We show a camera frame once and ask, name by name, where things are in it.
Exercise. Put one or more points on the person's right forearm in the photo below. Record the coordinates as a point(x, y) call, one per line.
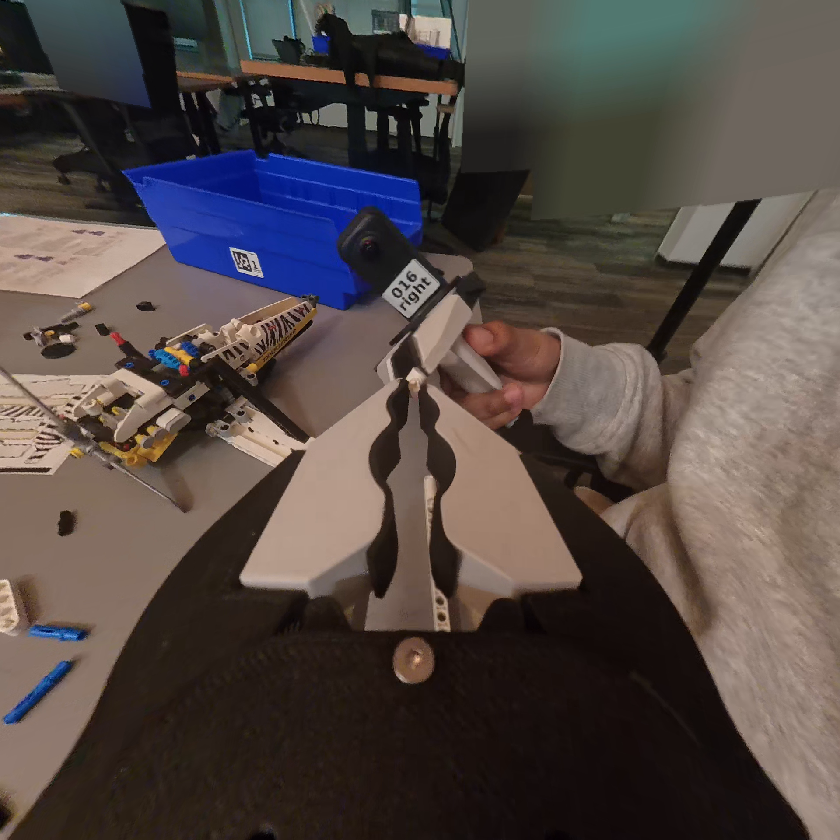
point(610, 394)

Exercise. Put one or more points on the printed instruction sheet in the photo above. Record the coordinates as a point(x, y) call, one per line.
point(65, 253)

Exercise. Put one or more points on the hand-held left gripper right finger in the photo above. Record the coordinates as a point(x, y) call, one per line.
point(505, 525)

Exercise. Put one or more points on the black table leg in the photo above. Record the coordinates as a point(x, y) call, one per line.
point(705, 275)

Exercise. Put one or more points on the blue lego pin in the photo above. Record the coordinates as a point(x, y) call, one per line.
point(58, 632)

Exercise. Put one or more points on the blue lego axle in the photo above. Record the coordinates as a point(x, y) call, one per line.
point(38, 691)

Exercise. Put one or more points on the white cabinet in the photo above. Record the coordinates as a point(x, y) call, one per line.
point(728, 233)

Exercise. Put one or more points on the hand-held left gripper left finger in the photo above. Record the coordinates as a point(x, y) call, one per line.
point(308, 525)

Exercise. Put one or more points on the lego plane model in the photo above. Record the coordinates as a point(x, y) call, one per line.
point(190, 380)

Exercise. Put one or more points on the short white lego beam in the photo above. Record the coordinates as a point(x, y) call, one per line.
point(12, 607)

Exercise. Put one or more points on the long white lego beam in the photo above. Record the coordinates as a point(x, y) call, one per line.
point(438, 604)

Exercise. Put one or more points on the zebra striped sticker sheet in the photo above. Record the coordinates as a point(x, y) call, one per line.
point(33, 420)

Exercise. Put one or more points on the person's right hand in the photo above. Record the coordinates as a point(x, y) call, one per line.
point(512, 358)

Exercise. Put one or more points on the grey and yellow lego pin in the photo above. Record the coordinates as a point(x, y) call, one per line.
point(75, 311)

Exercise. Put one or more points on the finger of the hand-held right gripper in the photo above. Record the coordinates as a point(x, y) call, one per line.
point(392, 367)
point(439, 331)

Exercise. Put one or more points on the wooden office desk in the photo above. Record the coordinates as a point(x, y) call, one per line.
point(308, 72)

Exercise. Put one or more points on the blue plastic bin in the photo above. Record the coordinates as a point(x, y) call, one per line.
point(275, 216)

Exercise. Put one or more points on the black bag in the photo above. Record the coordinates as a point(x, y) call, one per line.
point(387, 56)

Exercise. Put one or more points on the thin grey lego rod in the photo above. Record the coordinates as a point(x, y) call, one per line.
point(148, 482)

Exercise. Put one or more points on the black round lego piece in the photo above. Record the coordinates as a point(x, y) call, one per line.
point(58, 350)

